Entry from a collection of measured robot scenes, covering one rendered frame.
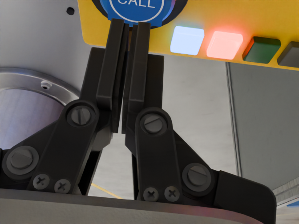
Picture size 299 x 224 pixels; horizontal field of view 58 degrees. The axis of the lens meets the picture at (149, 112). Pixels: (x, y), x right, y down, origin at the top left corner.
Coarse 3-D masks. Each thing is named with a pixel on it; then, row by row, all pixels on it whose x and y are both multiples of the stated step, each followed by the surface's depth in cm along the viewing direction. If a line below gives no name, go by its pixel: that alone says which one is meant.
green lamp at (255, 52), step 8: (256, 40) 16; (264, 40) 16; (272, 40) 16; (248, 48) 17; (256, 48) 17; (264, 48) 17; (272, 48) 17; (248, 56) 17; (256, 56) 17; (264, 56) 17; (272, 56) 17
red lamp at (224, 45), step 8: (216, 32) 16; (224, 32) 16; (216, 40) 16; (224, 40) 16; (232, 40) 16; (240, 40) 16; (208, 48) 17; (216, 48) 17; (224, 48) 17; (232, 48) 17; (216, 56) 18; (224, 56) 17; (232, 56) 17
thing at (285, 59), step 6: (294, 42) 17; (288, 48) 17; (294, 48) 16; (282, 54) 17; (288, 54) 17; (294, 54) 17; (282, 60) 17; (288, 60) 17; (294, 60) 17; (288, 66) 18; (294, 66) 18
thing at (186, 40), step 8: (176, 32) 16; (184, 32) 16; (192, 32) 16; (200, 32) 16; (176, 40) 17; (184, 40) 16; (192, 40) 16; (200, 40) 16; (176, 48) 17; (184, 48) 17; (192, 48) 17
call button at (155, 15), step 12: (108, 0) 14; (120, 0) 14; (132, 0) 14; (144, 0) 14; (156, 0) 14; (168, 0) 14; (108, 12) 15; (120, 12) 14; (132, 12) 14; (144, 12) 14; (156, 12) 14; (168, 12) 14; (132, 24) 15; (156, 24) 15
